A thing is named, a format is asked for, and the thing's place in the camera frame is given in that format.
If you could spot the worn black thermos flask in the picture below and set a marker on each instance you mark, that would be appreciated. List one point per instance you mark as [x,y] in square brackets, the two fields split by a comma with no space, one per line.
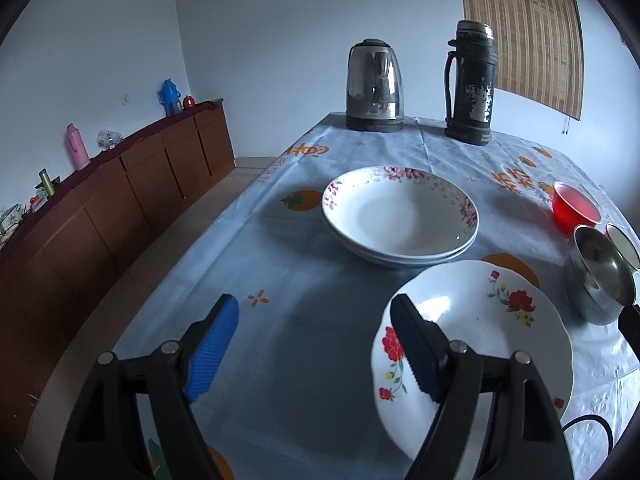
[470,85]

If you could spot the white enamel bowl dark rim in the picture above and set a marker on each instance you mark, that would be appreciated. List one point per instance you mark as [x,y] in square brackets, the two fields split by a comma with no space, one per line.
[625,247]

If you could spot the white plate with red flowers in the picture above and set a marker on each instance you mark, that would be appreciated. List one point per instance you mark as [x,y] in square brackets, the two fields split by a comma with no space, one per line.
[475,320]

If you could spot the red plastic cup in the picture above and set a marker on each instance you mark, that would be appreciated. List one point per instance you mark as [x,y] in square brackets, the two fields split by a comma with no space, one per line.
[575,207]

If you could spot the small red container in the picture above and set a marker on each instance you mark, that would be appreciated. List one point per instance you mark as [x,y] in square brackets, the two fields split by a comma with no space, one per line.
[188,102]

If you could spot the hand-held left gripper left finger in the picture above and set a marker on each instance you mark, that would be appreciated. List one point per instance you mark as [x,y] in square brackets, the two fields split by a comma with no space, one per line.
[212,350]

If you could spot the stainless steel electric kettle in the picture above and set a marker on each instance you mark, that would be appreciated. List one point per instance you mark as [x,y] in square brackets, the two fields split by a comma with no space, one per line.
[375,85]

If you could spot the blue thermos jug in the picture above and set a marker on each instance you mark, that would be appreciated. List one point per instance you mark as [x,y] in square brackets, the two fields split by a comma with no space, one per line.
[169,96]

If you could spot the green can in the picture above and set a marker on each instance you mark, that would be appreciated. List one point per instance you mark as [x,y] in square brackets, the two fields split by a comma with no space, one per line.
[47,183]

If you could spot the pink thermos jug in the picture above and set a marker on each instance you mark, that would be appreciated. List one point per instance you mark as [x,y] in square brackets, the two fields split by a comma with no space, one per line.
[78,147]

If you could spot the clear plastic bag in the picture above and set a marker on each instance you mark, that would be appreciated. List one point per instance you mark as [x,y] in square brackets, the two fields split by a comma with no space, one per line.
[109,139]

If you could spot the bamboo window blind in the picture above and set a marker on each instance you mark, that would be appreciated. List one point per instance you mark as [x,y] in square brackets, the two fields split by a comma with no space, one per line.
[525,30]

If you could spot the stainless steel bowl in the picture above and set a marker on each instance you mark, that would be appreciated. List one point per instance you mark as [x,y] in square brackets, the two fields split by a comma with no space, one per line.
[590,280]

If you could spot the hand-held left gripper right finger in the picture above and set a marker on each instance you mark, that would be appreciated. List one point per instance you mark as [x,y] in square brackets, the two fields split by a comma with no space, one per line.
[415,355]

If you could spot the brown wooden sideboard cabinet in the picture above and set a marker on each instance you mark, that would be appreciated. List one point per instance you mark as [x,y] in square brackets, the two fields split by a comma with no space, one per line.
[125,200]

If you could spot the cluttered small items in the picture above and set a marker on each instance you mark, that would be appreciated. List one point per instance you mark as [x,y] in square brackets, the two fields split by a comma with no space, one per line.
[12,220]

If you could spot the white deep plate pink floral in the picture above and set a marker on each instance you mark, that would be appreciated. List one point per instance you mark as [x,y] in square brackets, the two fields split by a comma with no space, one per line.
[381,258]
[400,210]

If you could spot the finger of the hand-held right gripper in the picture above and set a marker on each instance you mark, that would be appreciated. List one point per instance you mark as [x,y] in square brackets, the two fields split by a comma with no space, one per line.
[631,330]

